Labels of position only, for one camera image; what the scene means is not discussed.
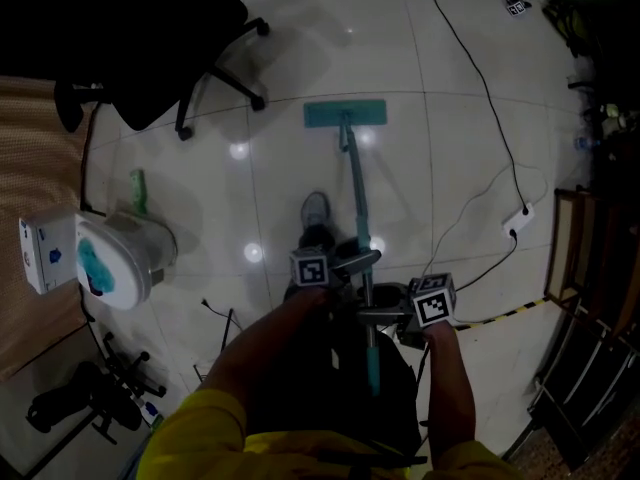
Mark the small white power strip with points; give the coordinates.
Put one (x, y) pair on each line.
(517, 5)

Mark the green bottle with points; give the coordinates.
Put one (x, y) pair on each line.
(139, 190)

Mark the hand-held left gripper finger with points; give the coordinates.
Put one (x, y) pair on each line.
(352, 248)
(357, 262)

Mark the teal mop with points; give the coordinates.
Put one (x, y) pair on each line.
(357, 183)

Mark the person's grey shoe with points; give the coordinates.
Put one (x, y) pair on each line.
(315, 210)

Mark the person's left forearm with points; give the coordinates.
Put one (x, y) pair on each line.
(265, 348)

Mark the person's yellow shirt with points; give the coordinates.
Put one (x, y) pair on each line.
(200, 443)

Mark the white toilet model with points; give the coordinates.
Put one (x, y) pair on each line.
(130, 248)

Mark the black office chair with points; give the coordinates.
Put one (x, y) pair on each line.
(150, 43)

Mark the person's black trousers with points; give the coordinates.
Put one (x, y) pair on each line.
(325, 393)

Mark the black folding stand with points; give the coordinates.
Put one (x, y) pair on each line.
(90, 393)

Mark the clear water bottle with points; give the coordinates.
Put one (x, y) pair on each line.
(585, 143)

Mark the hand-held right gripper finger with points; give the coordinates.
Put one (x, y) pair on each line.
(392, 295)
(380, 316)

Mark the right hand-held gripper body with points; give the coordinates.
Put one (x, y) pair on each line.
(432, 308)

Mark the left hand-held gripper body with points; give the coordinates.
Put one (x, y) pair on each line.
(310, 270)

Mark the wooden shelf frame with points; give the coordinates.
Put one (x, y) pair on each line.
(590, 278)

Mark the person's right forearm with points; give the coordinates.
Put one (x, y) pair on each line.
(450, 393)

